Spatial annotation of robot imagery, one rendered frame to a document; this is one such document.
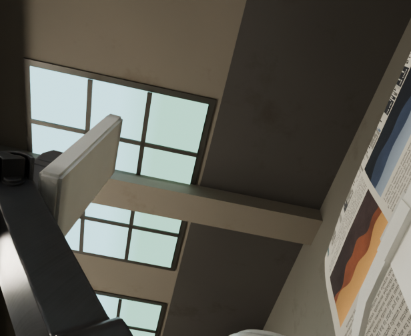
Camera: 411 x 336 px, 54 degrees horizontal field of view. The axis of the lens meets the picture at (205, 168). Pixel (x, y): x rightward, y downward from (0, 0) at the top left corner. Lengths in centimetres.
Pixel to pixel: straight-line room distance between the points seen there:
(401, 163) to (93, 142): 22
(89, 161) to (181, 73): 296
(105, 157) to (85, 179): 2
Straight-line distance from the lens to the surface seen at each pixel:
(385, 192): 33
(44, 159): 16
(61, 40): 324
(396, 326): 28
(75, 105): 338
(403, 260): 19
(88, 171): 16
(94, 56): 320
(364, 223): 35
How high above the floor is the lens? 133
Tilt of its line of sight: 4 degrees down
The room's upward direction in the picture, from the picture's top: 78 degrees counter-clockwise
